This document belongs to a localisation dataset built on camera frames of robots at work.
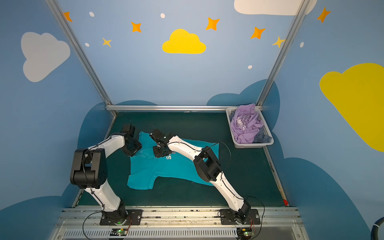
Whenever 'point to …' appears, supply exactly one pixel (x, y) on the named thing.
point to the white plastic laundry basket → (229, 111)
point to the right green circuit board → (244, 233)
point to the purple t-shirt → (245, 123)
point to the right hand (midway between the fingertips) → (159, 153)
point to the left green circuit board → (118, 232)
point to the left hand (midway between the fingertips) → (141, 149)
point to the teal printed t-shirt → (145, 168)
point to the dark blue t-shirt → (261, 137)
